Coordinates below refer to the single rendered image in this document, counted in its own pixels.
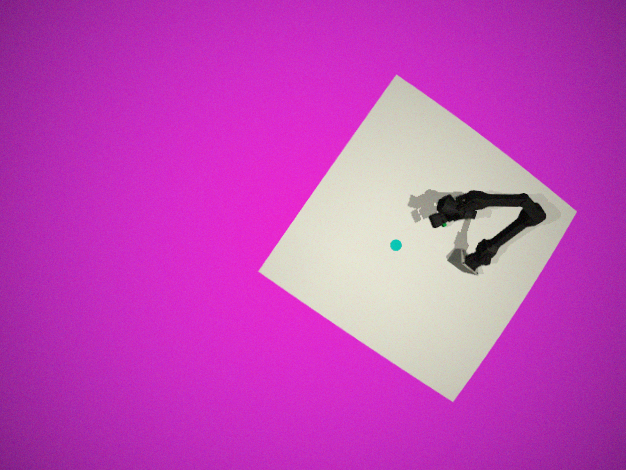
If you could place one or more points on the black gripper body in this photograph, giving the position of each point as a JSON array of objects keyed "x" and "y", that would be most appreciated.
[{"x": 437, "y": 220}]

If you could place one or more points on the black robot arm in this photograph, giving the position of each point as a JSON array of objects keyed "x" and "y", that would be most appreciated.
[{"x": 531, "y": 215}]

